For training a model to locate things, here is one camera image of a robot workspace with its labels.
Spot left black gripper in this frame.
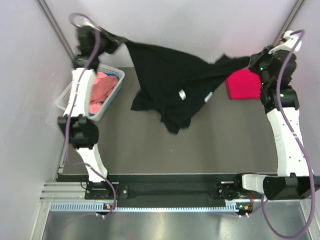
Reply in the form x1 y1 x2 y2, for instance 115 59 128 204
91 26 126 56

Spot black t shirt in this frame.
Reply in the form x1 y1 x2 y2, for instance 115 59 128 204
109 34 250 135

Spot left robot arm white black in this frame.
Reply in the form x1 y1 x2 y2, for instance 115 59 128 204
57 25 124 199

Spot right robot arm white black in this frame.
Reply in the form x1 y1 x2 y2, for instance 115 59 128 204
216 47 320 200

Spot folded red t shirt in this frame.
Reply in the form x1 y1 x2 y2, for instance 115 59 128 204
225 69 262 100

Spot blue t shirt in basket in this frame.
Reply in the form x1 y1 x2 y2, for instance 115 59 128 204
104 72 120 79

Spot crumpled pink t shirt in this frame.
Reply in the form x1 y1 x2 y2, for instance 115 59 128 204
88 71 118 116

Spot white plastic laundry basket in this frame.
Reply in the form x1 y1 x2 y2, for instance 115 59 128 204
55 63 125 122

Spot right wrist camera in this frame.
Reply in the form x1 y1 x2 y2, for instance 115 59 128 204
268 29 305 55

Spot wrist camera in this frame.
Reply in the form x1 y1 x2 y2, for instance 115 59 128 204
76 25 100 55
268 29 305 55

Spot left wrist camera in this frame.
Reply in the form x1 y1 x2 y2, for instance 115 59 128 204
76 25 100 55

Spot perforated grey cable duct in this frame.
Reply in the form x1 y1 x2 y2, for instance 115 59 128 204
49 201 252 213

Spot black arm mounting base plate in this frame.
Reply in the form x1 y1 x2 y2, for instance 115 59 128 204
84 173 263 208

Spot aluminium frame rail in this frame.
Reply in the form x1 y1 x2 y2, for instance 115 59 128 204
40 182 86 201

